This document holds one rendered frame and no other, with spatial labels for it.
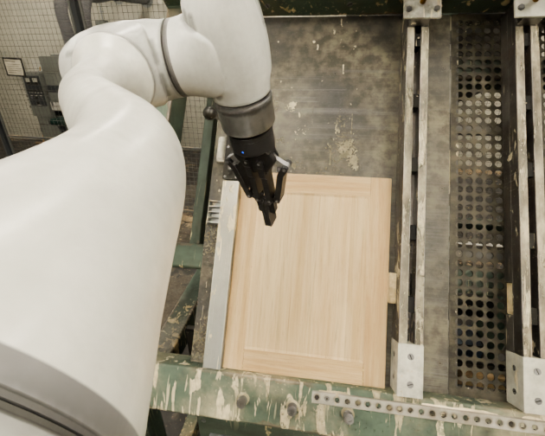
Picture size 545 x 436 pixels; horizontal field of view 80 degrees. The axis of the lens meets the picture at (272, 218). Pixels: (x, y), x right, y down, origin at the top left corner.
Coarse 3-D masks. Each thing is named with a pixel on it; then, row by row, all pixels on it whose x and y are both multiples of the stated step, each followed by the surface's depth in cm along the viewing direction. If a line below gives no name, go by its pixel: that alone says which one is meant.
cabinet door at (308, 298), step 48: (240, 192) 97; (288, 192) 95; (336, 192) 94; (384, 192) 92; (240, 240) 95; (288, 240) 93; (336, 240) 92; (384, 240) 90; (240, 288) 93; (288, 288) 91; (336, 288) 90; (384, 288) 88; (240, 336) 91; (288, 336) 89; (336, 336) 88; (384, 336) 86; (384, 384) 84
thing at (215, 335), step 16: (224, 192) 95; (224, 208) 95; (224, 224) 94; (224, 240) 93; (224, 256) 92; (224, 272) 92; (224, 288) 91; (224, 304) 90; (208, 320) 90; (224, 320) 90; (208, 336) 90; (224, 336) 90; (208, 352) 89; (208, 368) 88
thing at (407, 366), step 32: (416, 0) 90; (416, 32) 96; (416, 64) 95; (416, 96) 90; (416, 128) 91; (416, 160) 88; (416, 192) 87; (416, 224) 85; (416, 256) 83; (416, 288) 82; (416, 320) 81; (416, 352) 80; (416, 384) 79
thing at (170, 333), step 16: (480, 224) 188; (192, 288) 136; (176, 304) 128; (192, 304) 128; (480, 304) 140; (176, 320) 120; (192, 320) 125; (160, 336) 113; (176, 336) 113; (192, 336) 112; (176, 352) 112; (480, 352) 143; (480, 368) 99; (160, 416) 108; (192, 416) 149; (160, 432) 112; (192, 432) 143
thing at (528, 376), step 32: (544, 0) 86; (512, 32) 90; (512, 64) 89; (512, 96) 88; (512, 128) 87; (512, 160) 86; (512, 192) 85; (512, 224) 84; (544, 224) 81; (512, 256) 84; (544, 256) 80; (512, 288) 83; (544, 288) 79; (512, 320) 82; (544, 320) 78; (512, 352) 81; (544, 352) 77; (512, 384) 80; (544, 384) 75
